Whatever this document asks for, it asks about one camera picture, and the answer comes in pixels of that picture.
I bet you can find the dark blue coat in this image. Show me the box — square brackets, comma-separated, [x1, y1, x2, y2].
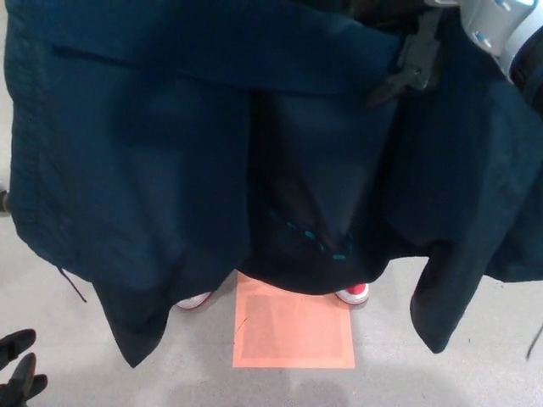
[3, 0, 543, 368]

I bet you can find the robot right black hand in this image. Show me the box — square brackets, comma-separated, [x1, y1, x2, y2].
[369, 0, 451, 107]

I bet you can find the robot left black hand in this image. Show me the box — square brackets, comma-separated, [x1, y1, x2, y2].
[0, 329, 48, 407]

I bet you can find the person's right red white sneaker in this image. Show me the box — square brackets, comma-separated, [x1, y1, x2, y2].
[176, 291, 213, 311]

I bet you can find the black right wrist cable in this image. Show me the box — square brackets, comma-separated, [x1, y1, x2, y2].
[527, 313, 543, 361]

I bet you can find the person's left red white sneaker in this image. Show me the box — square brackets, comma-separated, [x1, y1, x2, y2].
[334, 282, 370, 305]

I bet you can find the person's red white sneaker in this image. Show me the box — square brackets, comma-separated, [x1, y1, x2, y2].
[176, 291, 213, 311]
[334, 282, 370, 305]

